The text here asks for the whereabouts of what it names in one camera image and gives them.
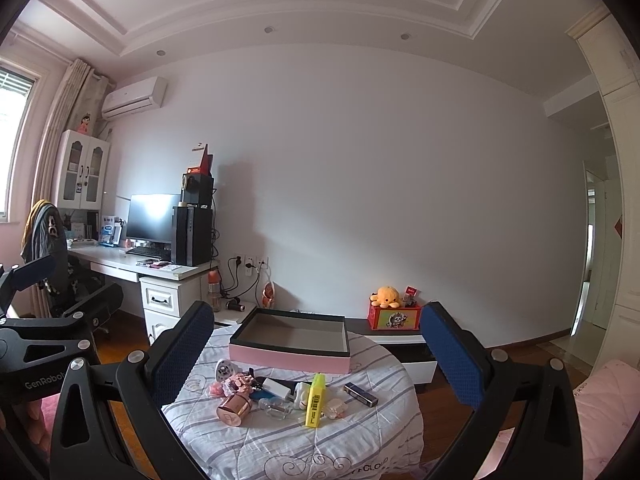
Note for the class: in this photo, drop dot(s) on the blue plastic toy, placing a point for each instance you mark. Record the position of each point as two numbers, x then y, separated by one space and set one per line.
260 395

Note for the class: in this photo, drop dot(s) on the white glass-door cabinet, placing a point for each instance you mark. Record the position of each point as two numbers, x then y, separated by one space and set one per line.
82 170

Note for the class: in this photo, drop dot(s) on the window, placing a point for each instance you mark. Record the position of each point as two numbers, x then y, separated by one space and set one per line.
15 125

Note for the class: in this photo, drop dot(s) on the black and white TV stand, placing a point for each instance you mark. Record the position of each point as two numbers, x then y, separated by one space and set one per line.
395 340

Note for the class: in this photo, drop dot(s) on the small red card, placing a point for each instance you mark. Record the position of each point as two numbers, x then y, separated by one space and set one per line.
410 290

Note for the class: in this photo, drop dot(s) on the black office chair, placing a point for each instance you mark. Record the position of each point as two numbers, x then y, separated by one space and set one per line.
75 290

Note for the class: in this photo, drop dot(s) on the white air conditioner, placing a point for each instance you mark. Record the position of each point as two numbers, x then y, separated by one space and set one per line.
134 97

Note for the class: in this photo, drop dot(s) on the dark blue lipstick box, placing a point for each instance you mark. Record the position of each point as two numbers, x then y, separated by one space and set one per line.
361 394

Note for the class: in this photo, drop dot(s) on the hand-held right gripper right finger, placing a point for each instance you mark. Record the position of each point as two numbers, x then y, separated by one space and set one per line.
450 360

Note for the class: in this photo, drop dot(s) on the person's left hand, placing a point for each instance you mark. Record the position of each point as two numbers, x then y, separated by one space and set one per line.
25 417

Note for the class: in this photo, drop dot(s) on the red triangular box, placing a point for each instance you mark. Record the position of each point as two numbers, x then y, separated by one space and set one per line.
205 160

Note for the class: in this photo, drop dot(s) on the computer monitor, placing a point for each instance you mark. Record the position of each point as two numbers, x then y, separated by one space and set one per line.
152 217

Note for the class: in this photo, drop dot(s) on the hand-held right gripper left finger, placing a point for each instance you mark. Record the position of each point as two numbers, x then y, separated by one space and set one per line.
185 355

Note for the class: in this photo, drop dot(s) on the orange octopus plush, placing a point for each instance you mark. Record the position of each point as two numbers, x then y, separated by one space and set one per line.
386 297

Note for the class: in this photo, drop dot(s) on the white wall socket panel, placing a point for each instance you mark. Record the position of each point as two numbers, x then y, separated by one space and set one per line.
250 265

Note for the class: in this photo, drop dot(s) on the beige curtain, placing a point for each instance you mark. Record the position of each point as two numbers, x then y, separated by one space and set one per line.
70 95

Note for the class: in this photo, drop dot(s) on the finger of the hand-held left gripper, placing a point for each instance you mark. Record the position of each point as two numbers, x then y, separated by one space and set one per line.
27 272
45 332

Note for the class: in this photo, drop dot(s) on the white low side cabinet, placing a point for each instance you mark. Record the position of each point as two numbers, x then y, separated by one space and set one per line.
235 317

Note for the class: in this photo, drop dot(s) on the black cylindrical device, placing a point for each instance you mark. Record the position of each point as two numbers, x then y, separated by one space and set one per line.
233 305

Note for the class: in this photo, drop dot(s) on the rose gold candle jar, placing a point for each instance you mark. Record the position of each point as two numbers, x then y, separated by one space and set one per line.
234 409

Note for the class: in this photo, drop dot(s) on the cartoon doll figure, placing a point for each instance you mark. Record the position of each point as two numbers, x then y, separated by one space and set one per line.
84 124

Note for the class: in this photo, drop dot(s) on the black keyboard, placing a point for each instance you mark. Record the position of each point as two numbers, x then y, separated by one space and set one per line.
150 250

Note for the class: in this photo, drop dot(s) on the clear plastic case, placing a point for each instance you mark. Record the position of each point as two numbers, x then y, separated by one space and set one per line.
333 410

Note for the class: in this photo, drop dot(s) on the orange-capped water bottle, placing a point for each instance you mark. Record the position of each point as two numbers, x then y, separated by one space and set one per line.
214 290

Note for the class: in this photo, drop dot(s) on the red printed toy box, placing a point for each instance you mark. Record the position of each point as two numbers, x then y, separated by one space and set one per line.
395 319

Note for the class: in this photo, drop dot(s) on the white desk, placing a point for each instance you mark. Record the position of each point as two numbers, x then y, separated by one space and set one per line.
115 260

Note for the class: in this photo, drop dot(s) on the black speaker box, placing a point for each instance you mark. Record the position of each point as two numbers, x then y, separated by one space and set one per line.
197 190

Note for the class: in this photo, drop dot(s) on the pink storage box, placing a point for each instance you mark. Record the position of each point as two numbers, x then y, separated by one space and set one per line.
290 335

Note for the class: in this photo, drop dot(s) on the white door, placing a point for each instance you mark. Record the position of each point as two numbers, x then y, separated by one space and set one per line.
602 240

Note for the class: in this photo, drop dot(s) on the clear glass perfume bottle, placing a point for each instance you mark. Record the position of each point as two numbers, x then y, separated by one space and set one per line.
277 408

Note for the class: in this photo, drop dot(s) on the black rhinestone hair clip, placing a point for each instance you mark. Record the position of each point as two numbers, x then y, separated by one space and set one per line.
257 381

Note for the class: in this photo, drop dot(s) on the blue packaged box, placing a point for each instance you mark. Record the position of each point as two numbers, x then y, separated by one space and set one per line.
110 232

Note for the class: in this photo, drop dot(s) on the white wardrobe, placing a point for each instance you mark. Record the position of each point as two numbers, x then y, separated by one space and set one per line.
620 160

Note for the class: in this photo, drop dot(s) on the pale pink quilt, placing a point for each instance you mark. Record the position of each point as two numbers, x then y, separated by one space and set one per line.
610 410

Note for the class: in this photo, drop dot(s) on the yellow highlighter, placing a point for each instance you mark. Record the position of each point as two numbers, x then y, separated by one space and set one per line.
315 402

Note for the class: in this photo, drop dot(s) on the black computer tower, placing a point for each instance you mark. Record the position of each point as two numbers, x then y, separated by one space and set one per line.
192 235

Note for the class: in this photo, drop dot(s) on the white figurine night light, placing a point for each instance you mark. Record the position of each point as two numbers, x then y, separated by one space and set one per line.
303 395

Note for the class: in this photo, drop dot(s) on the pink blanket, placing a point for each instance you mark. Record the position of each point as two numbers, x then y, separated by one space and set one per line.
30 460

